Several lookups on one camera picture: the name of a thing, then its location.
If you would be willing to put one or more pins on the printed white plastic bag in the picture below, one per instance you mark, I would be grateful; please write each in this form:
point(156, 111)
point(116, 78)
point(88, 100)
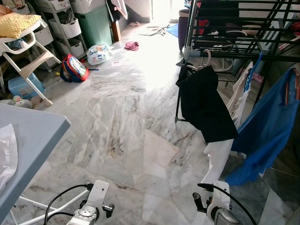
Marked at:
point(98, 55)

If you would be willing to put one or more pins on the dark pink crumpled cloth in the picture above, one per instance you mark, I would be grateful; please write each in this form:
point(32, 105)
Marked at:
point(131, 46)

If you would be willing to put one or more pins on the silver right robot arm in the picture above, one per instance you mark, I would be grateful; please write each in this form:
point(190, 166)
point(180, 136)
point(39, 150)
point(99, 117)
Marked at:
point(227, 218)

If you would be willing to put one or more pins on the pale plush toy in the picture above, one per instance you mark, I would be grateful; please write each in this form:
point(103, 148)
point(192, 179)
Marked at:
point(21, 102)

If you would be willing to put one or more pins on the yellow knitted cushion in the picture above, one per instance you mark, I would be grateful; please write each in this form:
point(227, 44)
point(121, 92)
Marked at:
point(16, 26)

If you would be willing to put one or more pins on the green plastic bin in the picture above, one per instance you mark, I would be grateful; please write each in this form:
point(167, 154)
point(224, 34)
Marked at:
point(96, 28)

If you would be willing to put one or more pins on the grey folding table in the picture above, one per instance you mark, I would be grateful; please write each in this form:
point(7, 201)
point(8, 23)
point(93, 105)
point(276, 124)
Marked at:
point(33, 136)

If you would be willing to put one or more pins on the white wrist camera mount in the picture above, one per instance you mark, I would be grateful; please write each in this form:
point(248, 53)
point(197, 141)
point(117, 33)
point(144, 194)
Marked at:
point(220, 197)
point(96, 194)

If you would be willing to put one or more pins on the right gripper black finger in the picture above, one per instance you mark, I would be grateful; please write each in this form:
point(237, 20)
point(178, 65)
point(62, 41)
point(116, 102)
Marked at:
point(197, 201)

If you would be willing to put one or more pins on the black garment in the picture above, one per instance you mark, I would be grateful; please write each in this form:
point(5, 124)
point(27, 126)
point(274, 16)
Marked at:
point(206, 103)

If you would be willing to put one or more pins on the blue plastic hanger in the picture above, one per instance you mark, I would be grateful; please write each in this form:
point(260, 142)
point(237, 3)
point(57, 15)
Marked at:
point(256, 65)

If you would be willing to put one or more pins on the black metal drying rack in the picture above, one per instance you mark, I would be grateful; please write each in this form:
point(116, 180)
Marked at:
point(188, 53)

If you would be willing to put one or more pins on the blue garment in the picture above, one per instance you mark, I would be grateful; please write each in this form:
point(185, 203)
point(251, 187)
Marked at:
point(267, 126)

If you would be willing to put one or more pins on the pale pink hanger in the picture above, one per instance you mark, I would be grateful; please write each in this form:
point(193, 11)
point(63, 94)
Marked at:
point(209, 57)

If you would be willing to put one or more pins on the red and blue backpack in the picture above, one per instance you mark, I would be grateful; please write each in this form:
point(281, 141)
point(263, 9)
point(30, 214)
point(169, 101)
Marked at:
point(75, 68)

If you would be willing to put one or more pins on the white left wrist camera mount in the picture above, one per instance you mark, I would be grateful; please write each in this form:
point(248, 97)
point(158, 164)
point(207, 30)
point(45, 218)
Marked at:
point(96, 194)

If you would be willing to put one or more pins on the white baby high chair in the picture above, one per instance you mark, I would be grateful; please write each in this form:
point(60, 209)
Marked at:
point(35, 64)

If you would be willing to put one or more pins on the light blue plastic box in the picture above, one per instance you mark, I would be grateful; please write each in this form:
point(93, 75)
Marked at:
point(26, 86)

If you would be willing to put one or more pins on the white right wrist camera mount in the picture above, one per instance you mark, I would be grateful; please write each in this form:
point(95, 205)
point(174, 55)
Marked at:
point(220, 197)

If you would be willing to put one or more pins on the small pink paper slip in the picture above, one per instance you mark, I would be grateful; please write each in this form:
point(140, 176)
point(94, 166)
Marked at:
point(116, 63)

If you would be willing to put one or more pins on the pale pink small cloth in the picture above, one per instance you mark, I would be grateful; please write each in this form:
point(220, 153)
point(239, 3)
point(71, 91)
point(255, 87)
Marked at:
point(258, 78)

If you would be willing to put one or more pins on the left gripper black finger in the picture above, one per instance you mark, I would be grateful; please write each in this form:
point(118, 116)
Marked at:
point(110, 208)

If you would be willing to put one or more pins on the white garment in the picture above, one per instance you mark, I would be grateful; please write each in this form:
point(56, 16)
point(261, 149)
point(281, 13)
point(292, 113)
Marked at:
point(218, 159)

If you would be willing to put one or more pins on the white storage drawer rack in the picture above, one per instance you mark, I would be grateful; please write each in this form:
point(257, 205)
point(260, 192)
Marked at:
point(70, 28)

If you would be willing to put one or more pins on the brown wooden cabinet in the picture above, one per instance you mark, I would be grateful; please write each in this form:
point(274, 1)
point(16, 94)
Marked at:
point(116, 32)

